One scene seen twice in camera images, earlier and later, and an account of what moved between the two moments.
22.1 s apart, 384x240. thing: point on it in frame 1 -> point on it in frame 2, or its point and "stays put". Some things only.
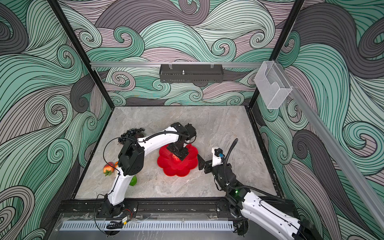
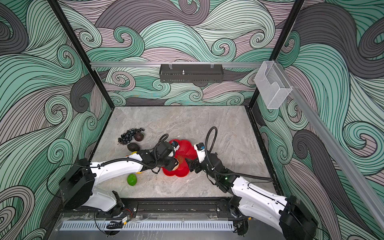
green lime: x=133 y=181 stays put
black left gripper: x=182 y=155 -> x=172 y=164
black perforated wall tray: x=191 y=74 stays put
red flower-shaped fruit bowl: x=172 y=166 stays put
